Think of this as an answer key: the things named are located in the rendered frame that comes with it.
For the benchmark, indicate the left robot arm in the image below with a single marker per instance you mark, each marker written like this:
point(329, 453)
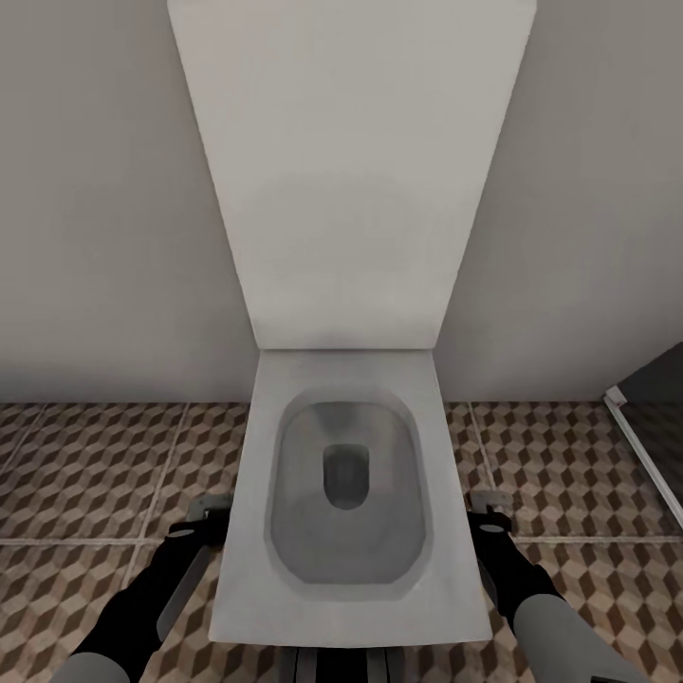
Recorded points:
point(137, 620)

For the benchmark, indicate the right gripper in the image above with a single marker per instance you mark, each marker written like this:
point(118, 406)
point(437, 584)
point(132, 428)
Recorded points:
point(491, 516)

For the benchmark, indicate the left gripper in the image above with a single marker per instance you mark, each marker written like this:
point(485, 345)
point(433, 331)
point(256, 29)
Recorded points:
point(215, 529)

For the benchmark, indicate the toilet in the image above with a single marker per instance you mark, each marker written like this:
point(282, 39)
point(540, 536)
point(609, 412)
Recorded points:
point(349, 143)

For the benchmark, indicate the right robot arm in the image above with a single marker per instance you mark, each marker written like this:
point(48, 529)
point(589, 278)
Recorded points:
point(558, 644)

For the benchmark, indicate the robot trunk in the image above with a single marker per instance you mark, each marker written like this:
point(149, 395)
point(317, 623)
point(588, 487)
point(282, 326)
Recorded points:
point(341, 665)

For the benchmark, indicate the door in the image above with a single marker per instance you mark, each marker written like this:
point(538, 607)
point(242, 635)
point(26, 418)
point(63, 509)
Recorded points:
point(651, 400)

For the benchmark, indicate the shower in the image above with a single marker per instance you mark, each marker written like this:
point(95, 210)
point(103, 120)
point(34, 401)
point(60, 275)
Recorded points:
point(661, 484)

